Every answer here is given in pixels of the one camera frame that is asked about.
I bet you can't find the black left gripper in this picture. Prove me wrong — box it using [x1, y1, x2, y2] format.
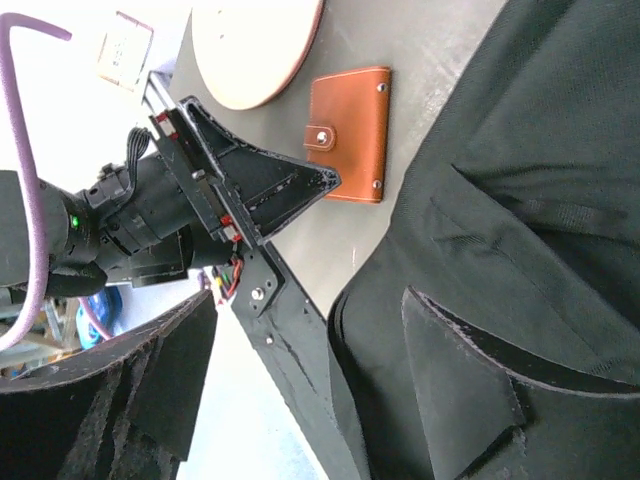
[84, 96, 341, 286]

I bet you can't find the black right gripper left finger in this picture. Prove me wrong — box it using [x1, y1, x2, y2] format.
[1, 290, 217, 479]

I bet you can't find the pink cream plate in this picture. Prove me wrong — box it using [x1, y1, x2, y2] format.
[191, 0, 323, 111]

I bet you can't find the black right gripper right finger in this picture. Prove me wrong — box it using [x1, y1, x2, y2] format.
[402, 288, 639, 479]

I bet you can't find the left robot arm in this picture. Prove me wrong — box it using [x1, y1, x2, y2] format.
[40, 97, 340, 297]

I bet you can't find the brown leather wallet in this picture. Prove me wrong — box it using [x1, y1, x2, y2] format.
[303, 66, 392, 204]

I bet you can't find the black student backpack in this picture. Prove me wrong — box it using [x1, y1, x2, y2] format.
[327, 1, 639, 479]

